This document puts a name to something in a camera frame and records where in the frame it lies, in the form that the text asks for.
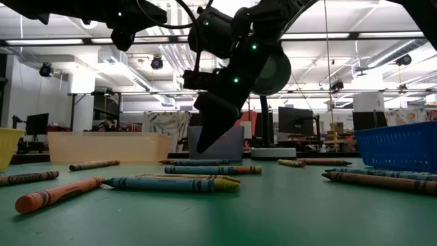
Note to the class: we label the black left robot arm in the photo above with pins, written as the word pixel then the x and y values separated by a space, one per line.
pixel 68 10

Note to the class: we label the orange translucent plastic bin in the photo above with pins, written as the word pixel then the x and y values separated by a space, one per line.
pixel 109 147

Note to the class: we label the grey translucent plastic bin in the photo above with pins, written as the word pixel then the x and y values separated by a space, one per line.
pixel 228 147

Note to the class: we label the red cloth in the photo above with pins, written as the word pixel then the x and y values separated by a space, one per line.
pixel 252 118

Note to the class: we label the colourful flower-print cloth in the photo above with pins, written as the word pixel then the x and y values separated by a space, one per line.
pixel 406 117

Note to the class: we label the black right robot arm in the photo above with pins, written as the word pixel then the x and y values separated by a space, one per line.
pixel 269 17

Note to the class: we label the brown cardboard box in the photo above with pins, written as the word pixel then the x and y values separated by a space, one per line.
pixel 338 127

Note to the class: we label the black dome camera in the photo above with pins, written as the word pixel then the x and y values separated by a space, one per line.
pixel 337 85
pixel 404 59
pixel 157 62
pixel 46 69

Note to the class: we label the blue plastic basket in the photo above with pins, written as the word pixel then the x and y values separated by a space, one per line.
pixel 399 147

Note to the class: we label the pale leaf-print cloth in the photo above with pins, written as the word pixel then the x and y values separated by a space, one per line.
pixel 167 126

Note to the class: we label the black rig beam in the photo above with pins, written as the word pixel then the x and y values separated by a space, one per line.
pixel 354 35

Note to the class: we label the green table mat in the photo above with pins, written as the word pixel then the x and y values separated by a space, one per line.
pixel 218 222

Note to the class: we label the person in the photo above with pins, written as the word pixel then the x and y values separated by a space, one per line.
pixel 107 125

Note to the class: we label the orange crayon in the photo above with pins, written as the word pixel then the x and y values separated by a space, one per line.
pixel 251 169
pixel 54 195
pixel 166 161

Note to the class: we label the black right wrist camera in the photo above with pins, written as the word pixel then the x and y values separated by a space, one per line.
pixel 201 80

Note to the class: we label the black monitor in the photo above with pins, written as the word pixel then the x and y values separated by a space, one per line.
pixel 295 120
pixel 369 120
pixel 37 123

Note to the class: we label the yellow plastic basket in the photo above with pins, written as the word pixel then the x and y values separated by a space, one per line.
pixel 8 147

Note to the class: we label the white desk lamp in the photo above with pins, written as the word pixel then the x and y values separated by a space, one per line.
pixel 273 153

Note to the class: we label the white LED light bar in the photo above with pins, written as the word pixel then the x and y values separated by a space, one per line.
pixel 314 35
pixel 44 41
pixel 391 34

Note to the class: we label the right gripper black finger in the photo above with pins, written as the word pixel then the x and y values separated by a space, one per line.
pixel 216 119

